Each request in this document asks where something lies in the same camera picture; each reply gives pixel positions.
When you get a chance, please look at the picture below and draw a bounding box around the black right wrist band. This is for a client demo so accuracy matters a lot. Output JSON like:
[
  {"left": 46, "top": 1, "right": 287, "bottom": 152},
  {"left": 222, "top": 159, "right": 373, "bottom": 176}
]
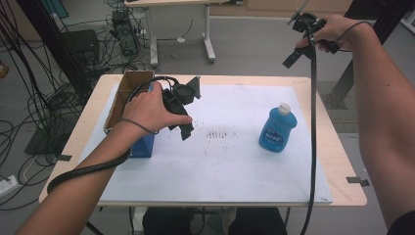
[{"left": 336, "top": 21, "right": 374, "bottom": 53}]

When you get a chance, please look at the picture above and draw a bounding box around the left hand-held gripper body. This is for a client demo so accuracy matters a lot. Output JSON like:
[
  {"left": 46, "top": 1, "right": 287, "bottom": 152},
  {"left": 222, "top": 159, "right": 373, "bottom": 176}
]
[{"left": 161, "top": 75, "right": 202, "bottom": 116}]

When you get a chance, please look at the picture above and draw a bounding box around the person's left hand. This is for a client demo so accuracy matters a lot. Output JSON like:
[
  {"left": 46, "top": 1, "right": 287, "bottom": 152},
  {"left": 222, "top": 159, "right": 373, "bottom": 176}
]
[{"left": 120, "top": 81, "right": 194, "bottom": 135}]

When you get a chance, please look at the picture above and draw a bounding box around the grey grid floor mat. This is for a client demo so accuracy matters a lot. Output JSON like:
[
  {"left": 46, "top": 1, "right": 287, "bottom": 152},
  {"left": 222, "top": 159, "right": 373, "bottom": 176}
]
[{"left": 314, "top": 80, "right": 360, "bottom": 134}]

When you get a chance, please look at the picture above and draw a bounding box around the tangle of black floor cables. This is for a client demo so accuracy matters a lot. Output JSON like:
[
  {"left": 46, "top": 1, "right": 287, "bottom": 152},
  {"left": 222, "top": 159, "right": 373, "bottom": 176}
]
[{"left": 0, "top": 0, "right": 138, "bottom": 212}]

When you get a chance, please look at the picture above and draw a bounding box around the person's right leg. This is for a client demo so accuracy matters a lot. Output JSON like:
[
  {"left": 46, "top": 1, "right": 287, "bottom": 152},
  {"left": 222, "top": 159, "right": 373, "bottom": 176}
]
[{"left": 228, "top": 207, "right": 289, "bottom": 235}]

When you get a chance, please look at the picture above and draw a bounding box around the black metal stand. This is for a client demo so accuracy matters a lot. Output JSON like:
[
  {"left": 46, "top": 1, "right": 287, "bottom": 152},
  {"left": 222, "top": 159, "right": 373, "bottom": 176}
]
[{"left": 322, "top": 0, "right": 415, "bottom": 111}]

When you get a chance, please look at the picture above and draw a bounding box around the black flat stand base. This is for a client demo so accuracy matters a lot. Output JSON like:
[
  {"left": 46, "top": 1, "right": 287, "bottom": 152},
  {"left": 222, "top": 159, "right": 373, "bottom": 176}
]
[{"left": 23, "top": 117, "right": 71, "bottom": 157}]

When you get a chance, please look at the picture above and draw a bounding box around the black square case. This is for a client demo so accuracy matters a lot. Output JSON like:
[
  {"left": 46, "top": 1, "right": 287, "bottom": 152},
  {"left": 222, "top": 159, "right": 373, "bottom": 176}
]
[{"left": 60, "top": 28, "right": 101, "bottom": 67}]

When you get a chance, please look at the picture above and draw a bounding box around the blue liquid bottle white cap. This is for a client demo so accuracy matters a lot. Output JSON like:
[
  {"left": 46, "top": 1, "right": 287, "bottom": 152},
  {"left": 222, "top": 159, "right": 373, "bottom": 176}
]
[{"left": 258, "top": 102, "right": 299, "bottom": 154}]

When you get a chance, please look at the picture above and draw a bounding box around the blue cardboard box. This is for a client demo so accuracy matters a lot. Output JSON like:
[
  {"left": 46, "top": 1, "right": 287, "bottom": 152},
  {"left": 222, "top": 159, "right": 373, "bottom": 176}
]
[{"left": 103, "top": 70, "right": 157, "bottom": 160}]

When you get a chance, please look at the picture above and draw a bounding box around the person's left leg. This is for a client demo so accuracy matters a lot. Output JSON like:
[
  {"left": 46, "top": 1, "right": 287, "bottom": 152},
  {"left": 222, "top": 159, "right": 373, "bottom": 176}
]
[{"left": 142, "top": 207, "right": 200, "bottom": 235}]

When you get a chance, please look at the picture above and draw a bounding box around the light wooden table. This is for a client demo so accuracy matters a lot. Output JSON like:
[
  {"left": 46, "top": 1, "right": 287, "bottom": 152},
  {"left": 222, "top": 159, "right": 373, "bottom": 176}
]
[{"left": 38, "top": 73, "right": 368, "bottom": 208}]

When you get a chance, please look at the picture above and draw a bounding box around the white power strip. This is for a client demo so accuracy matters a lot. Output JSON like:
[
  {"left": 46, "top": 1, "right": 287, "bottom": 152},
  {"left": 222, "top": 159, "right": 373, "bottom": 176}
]
[{"left": 0, "top": 174, "right": 20, "bottom": 199}]

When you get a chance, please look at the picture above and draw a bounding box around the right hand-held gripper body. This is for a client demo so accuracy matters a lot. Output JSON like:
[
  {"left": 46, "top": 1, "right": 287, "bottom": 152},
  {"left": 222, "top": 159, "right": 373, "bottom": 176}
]
[{"left": 287, "top": 0, "right": 341, "bottom": 60}]

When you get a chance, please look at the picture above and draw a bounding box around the black left wrist band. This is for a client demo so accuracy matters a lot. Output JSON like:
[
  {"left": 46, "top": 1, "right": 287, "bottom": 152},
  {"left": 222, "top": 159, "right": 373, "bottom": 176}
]
[{"left": 119, "top": 117, "right": 160, "bottom": 135}]

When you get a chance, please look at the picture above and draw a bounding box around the person's right hand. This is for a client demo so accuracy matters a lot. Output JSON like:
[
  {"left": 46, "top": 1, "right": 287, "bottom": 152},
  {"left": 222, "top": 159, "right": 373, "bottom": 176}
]
[{"left": 296, "top": 14, "right": 361, "bottom": 53}]

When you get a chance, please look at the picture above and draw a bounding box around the black wrist band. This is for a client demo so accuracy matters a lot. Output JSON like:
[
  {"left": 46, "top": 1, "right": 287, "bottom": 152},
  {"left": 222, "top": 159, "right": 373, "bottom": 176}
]
[
  {"left": 336, "top": 21, "right": 374, "bottom": 53},
  {"left": 119, "top": 117, "right": 160, "bottom": 135}
]

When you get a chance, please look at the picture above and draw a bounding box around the person's leg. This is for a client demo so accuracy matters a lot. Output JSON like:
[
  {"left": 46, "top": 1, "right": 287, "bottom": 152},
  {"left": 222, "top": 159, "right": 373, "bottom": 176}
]
[
  {"left": 228, "top": 207, "right": 289, "bottom": 235},
  {"left": 142, "top": 207, "right": 200, "bottom": 235}
]

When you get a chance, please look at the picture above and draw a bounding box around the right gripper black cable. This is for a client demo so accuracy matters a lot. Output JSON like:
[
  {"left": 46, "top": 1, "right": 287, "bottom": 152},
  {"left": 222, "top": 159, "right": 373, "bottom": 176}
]
[{"left": 299, "top": 19, "right": 319, "bottom": 235}]

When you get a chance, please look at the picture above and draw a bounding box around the black computer tower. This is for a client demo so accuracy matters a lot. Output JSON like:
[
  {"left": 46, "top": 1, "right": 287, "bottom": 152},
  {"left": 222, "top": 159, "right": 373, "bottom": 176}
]
[{"left": 112, "top": 9, "right": 140, "bottom": 59}]

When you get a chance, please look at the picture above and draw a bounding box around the white desk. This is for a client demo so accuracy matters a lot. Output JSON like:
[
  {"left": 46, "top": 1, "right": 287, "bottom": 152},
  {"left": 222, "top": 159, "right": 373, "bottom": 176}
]
[{"left": 123, "top": 0, "right": 244, "bottom": 69}]

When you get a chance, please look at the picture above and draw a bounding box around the person's black sleeve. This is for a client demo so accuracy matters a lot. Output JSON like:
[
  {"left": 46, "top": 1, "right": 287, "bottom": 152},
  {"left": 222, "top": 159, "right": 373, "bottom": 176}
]
[{"left": 386, "top": 210, "right": 415, "bottom": 235}]

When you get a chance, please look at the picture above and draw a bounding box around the white table mat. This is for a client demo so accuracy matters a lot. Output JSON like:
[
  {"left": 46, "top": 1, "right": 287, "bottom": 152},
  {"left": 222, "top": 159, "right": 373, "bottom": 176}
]
[{"left": 77, "top": 82, "right": 334, "bottom": 204}]

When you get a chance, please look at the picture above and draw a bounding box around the black slanted metal post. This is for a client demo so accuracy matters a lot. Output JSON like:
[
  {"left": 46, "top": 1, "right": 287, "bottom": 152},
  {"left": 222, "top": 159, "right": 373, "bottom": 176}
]
[{"left": 15, "top": 0, "right": 96, "bottom": 99}]

